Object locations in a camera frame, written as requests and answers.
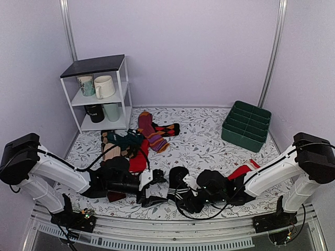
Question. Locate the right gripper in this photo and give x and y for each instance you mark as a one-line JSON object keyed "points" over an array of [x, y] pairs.
{"points": [[193, 206]]}

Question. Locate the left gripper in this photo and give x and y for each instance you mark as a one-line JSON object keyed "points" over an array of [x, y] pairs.
{"points": [[146, 202]]}

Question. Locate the black sock with white stripes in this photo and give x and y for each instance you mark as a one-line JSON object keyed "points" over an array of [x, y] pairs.
{"points": [[175, 191]]}

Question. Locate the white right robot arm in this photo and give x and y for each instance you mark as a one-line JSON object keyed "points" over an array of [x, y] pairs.
{"points": [[309, 158]]}

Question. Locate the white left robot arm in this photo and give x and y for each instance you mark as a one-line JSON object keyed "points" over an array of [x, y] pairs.
{"points": [[26, 164]]}

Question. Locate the floral white table mat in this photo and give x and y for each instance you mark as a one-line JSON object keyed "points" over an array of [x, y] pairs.
{"points": [[197, 147]]}

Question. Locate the red sock in pile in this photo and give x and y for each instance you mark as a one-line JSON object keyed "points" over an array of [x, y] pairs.
{"points": [[139, 163]]}

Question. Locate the maroon purple striped sock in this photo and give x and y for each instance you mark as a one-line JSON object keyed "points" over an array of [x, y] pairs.
{"points": [[156, 141]]}

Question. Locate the dark teal sock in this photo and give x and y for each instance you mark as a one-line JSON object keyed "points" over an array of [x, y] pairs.
{"points": [[132, 138]]}

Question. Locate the beige brown striped sock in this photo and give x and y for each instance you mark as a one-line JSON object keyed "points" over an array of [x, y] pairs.
{"points": [[105, 145]]}

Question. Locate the red black argyle sock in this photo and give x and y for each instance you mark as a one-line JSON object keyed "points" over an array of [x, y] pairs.
{"points": [[167, 130]]}

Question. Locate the red sock with white cuff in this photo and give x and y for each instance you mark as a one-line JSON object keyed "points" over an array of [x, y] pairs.
{"points": [[248, 166]]}

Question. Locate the pale green mug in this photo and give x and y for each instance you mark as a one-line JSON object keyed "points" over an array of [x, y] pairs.
{"points": [[112, 111]]}

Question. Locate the green divided organizer bin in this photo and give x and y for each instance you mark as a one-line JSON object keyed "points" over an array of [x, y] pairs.
{"points": [[246, 126]]}

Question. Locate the black mug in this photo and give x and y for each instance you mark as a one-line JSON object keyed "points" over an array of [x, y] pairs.
{"points": [[95, 112]]}

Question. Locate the white shelf with black top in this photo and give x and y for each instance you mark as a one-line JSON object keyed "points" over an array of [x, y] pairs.
{"points": [[116, 67]]}

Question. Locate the cream white mug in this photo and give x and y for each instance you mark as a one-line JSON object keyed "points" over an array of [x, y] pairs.
{"points": [[104, 86]]}

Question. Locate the teal patterned mug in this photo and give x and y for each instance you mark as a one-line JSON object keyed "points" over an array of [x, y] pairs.
{"points": [[86, 83]]}

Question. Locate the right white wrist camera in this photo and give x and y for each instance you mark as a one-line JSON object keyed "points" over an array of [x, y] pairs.
{"points": [[191, 183]]}

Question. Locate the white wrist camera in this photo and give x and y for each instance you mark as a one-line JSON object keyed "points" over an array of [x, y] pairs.
{"points": [[191, 183], [145, 178]]}

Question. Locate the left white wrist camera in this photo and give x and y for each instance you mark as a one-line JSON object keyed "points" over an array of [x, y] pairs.
{"points": [[145, 178]]}

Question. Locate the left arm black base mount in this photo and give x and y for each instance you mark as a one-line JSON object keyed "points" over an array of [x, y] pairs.
{"points": [[81, 221]]}

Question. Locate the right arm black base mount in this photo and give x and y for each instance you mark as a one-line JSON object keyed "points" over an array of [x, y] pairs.
{"points": [[275, 220]]}

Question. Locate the left aluminium corner post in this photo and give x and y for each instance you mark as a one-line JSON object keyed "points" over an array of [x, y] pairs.
{"points": [[65, 13]]}

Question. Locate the aluminium corner post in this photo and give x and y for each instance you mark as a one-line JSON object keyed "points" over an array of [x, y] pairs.
{"points": [[65, 13], [274, 51]]}

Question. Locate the right aluminium corner post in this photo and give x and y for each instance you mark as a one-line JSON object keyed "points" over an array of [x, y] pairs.
{"points": [[274, 51]]}

